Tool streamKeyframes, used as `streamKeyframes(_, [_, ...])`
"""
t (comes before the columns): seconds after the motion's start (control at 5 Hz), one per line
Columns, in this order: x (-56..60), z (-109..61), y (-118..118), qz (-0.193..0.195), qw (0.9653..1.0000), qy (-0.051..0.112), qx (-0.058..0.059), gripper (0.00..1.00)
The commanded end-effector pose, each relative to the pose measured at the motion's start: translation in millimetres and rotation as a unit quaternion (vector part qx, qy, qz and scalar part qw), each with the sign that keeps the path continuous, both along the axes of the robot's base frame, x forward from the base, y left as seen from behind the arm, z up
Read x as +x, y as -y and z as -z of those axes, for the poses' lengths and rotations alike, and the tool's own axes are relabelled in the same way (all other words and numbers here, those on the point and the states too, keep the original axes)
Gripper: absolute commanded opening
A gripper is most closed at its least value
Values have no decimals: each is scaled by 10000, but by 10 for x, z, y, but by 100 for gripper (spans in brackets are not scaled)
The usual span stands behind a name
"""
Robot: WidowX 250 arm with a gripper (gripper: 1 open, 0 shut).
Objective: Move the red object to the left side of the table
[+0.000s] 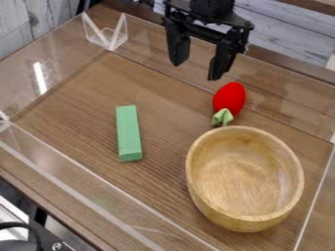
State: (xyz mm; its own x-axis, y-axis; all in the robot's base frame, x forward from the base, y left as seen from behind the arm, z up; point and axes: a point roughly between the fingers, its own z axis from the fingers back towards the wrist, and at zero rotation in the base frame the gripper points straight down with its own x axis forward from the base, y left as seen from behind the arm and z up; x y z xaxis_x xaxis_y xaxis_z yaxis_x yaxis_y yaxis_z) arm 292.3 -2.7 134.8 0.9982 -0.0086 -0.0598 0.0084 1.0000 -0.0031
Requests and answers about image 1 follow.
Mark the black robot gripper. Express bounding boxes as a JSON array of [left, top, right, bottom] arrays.
[[164, 0, 254, 80]]

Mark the red plush strawberry toy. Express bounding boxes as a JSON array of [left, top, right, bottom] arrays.
[[211, 81, 246, 126]]

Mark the green rectangular block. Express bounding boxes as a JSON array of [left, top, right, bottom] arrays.
[[115, 105, 143, 162]]

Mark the wooden bowl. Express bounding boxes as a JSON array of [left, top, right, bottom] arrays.
[[186, 125, 304, 232]]

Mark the black metal table leg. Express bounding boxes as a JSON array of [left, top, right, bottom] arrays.
[[29, 208, 76, 251]]

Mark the clear acrylic corner bracket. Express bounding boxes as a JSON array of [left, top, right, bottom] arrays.
[[82, 13, 128, 51]]

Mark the clear acrylic tray wall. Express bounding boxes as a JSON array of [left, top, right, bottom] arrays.
[[0, 112, 219, 251]]

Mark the black cable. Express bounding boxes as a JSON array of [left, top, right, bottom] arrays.
[[0, 221, 43, 251]]

